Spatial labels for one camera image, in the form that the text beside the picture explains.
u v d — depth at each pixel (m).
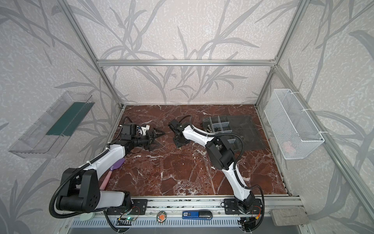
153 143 0.78
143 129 0.83
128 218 0.71
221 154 0.56
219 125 1.04
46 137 0.64
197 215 0.68
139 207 0.72
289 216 0.68
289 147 0.73
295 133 0.62
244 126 1.07
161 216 0.71
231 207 0.73
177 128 0.72
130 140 0.68
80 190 0.42
